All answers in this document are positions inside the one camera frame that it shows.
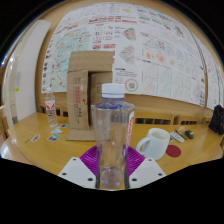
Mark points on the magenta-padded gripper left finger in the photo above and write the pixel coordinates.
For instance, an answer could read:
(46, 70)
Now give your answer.
(77, 171)

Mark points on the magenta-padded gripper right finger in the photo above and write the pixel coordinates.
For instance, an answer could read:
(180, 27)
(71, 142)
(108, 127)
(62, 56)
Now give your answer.
(146, 171)

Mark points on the clear white-capped drink bottle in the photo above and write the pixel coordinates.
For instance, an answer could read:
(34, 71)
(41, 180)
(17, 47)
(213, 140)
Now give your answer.
(112, 133)

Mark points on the small red-labelled water bottle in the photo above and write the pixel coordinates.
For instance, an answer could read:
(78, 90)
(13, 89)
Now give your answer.
(51, 108)

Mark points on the white ceramic mug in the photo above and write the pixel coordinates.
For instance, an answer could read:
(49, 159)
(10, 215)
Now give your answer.
(156, 145)

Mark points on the flat round red coaster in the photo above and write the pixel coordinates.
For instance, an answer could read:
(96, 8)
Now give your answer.
(173, 151)

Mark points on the white remote control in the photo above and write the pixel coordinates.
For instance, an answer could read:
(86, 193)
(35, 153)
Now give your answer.
(177, 137)

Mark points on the dark pen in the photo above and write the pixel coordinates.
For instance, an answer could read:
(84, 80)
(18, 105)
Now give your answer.
(181, 134)

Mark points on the oval sticker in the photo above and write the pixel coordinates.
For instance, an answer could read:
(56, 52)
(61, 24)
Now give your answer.
(35, 137)

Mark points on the black and yellow tape measure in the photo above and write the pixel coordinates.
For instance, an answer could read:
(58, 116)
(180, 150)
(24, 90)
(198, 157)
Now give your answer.
(189, 134)

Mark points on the open brown cardboard box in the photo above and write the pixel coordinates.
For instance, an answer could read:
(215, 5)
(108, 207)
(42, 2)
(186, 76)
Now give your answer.
(78, 100)

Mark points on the black bag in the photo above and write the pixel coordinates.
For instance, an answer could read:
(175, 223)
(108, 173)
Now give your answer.
(217, 120)

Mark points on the white wall panel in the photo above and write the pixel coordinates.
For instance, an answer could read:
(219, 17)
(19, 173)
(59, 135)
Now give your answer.
(31, 73)

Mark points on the group of wall posters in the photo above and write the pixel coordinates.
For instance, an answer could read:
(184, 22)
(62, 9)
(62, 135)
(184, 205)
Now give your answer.
(156, 50)

